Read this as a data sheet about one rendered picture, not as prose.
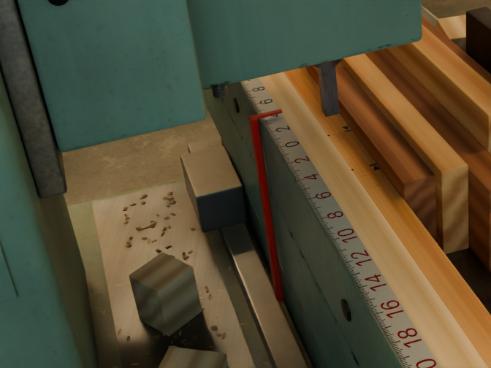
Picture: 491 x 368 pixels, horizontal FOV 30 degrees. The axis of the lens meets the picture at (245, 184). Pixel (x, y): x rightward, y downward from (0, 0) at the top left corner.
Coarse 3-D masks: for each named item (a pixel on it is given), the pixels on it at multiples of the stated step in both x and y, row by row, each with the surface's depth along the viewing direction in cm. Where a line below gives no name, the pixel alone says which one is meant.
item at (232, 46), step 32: (192, 0) 48; (224, 0) 49; (256, 0) 49; (288, 0) 49; (320, 0) 50; (352, 0) 50; (384, 0) 51; (416, 0) 51; (224, 32) 49; (256, 32) 50; (288, 32) 50; (320, 32) 51; (352, 32) 51; (384, 32) 52; (416, 32) 52; (224, 64) 50; (256, 64) 51; (288, 64) 51; (320, 64) 55
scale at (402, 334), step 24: (264, 96) 59; (264, 120) 57; (288, 144) 54; (312, 168) 51; (312, 192) 49; (336, 216) 47; (336, 240) 45; (360, 240) 45; (360, 264) 43; (360, 288) 42; (384, 288) 41; (384, 312) 40; (408, 336) 39; (408, 360) 37; (432, 360) 37
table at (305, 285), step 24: (432, 24) 79; (216, 120) 79; (240, 144) 68; (240, 168) 71; (288, 240) 57; (288, 264) 60; (456, 264) 51; (480, 264) 51; (312, 288) 53; (480, 288) 49; (312, 312) 55; (336, 336) 49; (336, 360) 51
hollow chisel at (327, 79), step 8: (320, 72) 56; (328, 72) 56; (320, 80) 56; (328, 80) 56; (336, 80) 56; (320, 88) 57; (328, 88) 56; (336, 88) 56; (328, 96) 56; (336, 96) 57; (328, 104) 57; (336, 104) 57; (328, 112) 57; (336, 112) 57
